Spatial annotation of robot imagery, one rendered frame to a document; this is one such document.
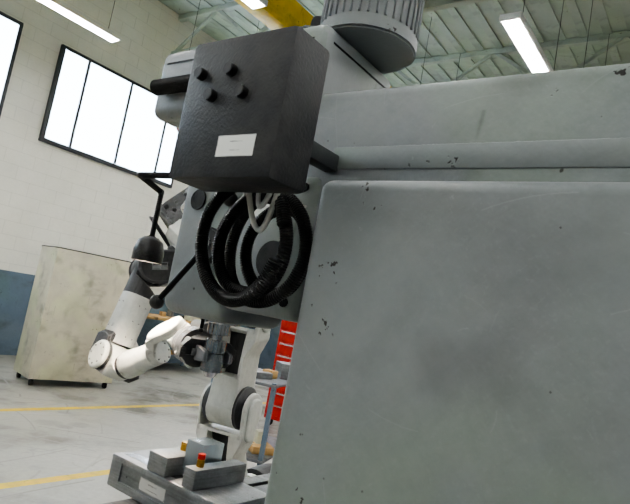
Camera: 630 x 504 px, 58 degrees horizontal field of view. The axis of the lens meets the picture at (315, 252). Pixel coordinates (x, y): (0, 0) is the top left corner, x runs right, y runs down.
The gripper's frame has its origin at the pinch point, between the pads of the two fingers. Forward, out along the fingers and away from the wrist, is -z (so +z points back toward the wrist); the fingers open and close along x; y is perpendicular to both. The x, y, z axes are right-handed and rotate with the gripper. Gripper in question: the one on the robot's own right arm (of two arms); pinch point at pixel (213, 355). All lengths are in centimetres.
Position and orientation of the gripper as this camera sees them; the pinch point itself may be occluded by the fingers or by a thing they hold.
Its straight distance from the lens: 125.7
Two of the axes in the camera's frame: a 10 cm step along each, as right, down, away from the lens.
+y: -1.8, 9.8, -1.0
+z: -4.8, 0.0, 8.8
